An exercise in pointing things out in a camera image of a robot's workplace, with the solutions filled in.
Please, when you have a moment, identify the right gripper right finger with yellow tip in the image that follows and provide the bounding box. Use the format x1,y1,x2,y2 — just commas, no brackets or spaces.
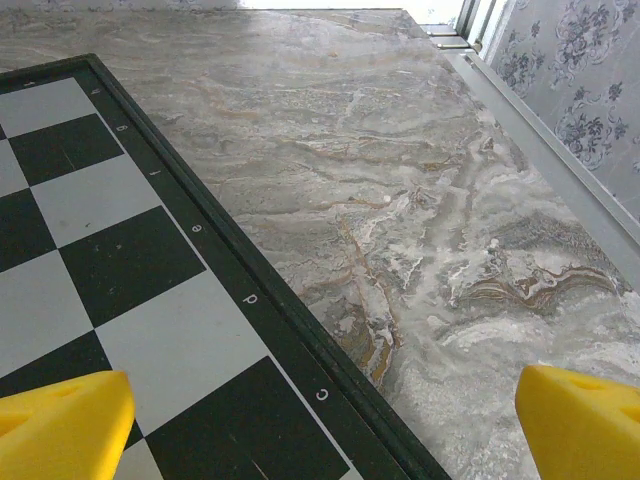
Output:
514,364,640,480

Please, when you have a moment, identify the aluminium frame post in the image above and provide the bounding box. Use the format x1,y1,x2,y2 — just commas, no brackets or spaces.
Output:
454,0,504,54

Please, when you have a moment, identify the black and white chessboard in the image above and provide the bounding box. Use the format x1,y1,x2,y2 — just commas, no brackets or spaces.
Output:
0,53,453,480

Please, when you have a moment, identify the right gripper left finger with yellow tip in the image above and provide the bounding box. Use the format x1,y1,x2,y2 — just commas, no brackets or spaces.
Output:
0,369,137,480

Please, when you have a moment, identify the aluminium side rail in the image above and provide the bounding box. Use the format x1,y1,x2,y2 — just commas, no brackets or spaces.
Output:
424,22,640,229

